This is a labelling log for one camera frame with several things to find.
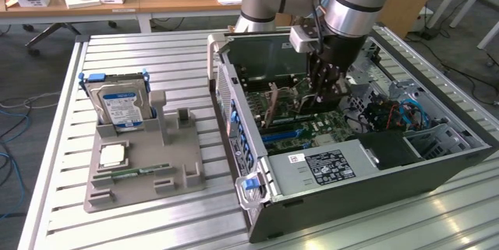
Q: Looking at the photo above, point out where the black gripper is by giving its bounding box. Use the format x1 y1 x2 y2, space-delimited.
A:
312 34 368 73

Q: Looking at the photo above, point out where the graphics card with fan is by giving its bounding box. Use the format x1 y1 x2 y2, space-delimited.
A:
261 81 351 130

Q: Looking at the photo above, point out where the perforated metal drive cage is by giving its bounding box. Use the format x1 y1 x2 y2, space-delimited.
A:
343 54 394 116

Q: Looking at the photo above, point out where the metal socket cover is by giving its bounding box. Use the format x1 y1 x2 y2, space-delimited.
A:
292 76 315 100

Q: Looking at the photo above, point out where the green motherboard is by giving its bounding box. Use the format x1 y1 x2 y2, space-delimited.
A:
243 73 362 156

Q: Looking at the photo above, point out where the blue expansion slot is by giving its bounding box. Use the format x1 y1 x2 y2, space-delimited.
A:
261 129 310 148

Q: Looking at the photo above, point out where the white table leg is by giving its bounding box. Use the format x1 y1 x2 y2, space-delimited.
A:
478 22 499 49

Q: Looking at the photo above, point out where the silver disk bay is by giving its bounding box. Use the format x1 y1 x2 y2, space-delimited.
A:
400 123 472 160

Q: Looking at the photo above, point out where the grey power supply unit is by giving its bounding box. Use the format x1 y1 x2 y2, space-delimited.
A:
265 140 382 197

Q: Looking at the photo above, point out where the wooden desk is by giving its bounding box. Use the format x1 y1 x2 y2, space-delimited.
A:
0 0 354 33

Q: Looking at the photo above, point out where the open black PC case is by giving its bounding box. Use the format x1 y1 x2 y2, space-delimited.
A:
207 26 492 244

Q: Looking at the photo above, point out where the blue case latch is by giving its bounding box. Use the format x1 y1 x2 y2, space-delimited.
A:
241 173 261 192

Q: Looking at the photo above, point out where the hard disk in blue caddy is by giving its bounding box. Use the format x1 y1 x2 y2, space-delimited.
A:
77 68 156 133

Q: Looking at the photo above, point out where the grey plastic parts rack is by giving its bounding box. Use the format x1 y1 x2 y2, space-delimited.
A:
84 89 207 214

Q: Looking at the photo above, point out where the silver CPU chip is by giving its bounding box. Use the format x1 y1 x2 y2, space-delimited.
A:
99 144 127 166

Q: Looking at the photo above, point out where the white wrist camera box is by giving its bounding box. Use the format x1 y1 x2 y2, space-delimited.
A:
288 25 326 54

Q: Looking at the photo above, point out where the red wire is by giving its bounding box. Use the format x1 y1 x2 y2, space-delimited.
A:
384 102 422 130

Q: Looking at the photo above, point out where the blue wire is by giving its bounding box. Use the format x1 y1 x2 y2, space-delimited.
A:
399 98 432 131

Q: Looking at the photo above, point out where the black plastic air duct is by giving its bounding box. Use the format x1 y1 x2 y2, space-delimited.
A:
355 131 427 171

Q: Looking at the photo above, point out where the white floor cable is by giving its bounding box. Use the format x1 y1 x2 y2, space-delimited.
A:
0 92 59 109

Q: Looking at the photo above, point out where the blue floor cable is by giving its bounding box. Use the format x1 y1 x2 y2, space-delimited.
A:
0 109 31 218

